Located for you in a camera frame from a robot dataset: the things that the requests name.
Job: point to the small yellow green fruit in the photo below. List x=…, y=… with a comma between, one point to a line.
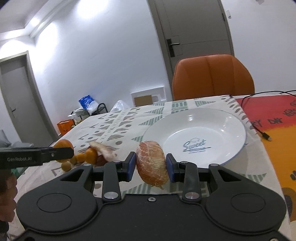
x=66, y=166

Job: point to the white wall switch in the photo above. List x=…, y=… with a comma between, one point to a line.
x=228, y=14

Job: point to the red orange printed mat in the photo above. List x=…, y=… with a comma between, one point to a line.
x=274, y=114

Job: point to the grey door with handle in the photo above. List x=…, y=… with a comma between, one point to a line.
x=189, y=29

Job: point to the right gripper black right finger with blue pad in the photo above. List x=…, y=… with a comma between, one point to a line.
x=189, y=174

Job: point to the grey door at left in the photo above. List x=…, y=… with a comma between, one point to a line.
x=24, y=103

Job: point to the blue white plastic bag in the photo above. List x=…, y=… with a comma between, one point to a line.
x=89, y=104

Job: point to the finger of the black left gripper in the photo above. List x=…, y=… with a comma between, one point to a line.
x=56, y=154

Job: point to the orange box on floor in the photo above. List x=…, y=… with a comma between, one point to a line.
x=65, y=126

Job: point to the white ceramic plate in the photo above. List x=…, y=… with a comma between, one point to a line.
x=201, y=136

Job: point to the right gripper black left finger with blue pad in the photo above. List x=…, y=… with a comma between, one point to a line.
x=111, y=174

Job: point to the peeled pomelo segment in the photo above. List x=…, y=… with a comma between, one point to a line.
x=151, y=164

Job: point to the orange mandarin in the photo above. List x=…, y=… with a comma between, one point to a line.
x=63, y=145
x=91, y=156

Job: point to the orange leather chair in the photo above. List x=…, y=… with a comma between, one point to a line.
x=211, y=75

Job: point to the person's left hand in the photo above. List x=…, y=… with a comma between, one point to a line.
x=8, y=193

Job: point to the grey sofa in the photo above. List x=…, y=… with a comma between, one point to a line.
x=5, y=143

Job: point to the white foam packaging board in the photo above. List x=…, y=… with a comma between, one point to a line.
x=148, y=96

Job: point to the small orange kumquat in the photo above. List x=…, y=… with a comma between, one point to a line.
x=80, y=157

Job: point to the patterned white tablecloth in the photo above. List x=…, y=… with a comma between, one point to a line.
x=173, y=187

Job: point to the black metal rack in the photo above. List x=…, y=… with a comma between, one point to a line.
x=80, y=114

